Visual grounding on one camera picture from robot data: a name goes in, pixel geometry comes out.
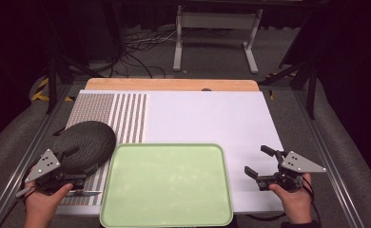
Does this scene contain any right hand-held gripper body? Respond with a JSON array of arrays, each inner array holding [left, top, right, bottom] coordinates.
[[257, 150, 327, 193]]

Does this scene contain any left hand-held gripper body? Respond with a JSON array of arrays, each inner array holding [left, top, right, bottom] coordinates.
[[15, 148, 89, 200]]

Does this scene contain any person's right hand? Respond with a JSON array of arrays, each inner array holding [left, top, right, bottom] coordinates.
[[268, 173, 314, 225]]

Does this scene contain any person's left hand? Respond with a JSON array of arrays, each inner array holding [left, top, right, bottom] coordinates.
[[23, 183, 74, 224]]

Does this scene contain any dark woven round placemat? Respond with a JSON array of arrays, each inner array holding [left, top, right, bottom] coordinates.
[[51, 120, 117, 176]]

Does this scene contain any silver knife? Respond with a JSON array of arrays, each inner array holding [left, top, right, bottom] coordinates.
[[67, 189, 103, 198]]

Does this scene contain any white table board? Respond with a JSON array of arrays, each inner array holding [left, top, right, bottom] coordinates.
[[55, 89, 284, 216]]

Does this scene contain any yellow black floor tape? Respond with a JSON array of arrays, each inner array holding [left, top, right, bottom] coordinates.
[[30, 77, 75, 103]]

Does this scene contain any grey white striped placemat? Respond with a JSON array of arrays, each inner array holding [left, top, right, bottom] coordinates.
[[58, 92, 148, 207]]

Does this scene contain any black tripod stand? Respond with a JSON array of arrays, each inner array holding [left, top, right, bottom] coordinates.
[[45, 0, 106, 116], [258, 47, 319, 121]]

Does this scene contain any light green plastic tray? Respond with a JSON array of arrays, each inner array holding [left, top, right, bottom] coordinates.
[[99, 142, 234, 228]]

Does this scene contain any wooden table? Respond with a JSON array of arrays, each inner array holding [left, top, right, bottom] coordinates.
[[84, 78, 261, 93]]

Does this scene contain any aluminium rail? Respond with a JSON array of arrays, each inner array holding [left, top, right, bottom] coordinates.
[[0, 85, 73, 228], [292, 89, 366, 228]]

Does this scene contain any black floor cable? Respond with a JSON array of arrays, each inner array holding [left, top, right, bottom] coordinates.
[[108, 50, 167, 79]]

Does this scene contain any white floor cable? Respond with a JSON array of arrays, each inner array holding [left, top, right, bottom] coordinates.
[[126, 28, 179, 46]]

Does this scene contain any white metal stand frame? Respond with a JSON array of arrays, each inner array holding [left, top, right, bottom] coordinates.
[[172, 4, 264, 75]]

